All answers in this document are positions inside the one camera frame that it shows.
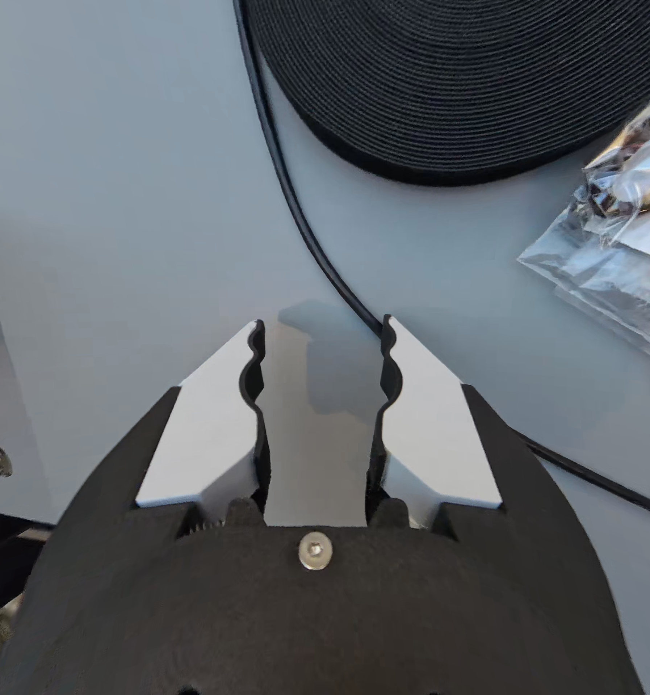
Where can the clear bag of metal parts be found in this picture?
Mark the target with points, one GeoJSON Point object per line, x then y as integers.
{"type": "Point", "coordinates": [602, 282]}

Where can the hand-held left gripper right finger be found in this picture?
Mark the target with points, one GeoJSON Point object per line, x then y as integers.
{"type": "Point", "coordinates": [439, 445]}

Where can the black velcro tape roll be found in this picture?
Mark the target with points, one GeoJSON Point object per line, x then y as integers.
{"type": "Point", "coordinates": [439, 81]}

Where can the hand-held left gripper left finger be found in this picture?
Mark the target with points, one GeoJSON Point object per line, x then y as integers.
{"type": "Point", "coordinates": [200, 445]}

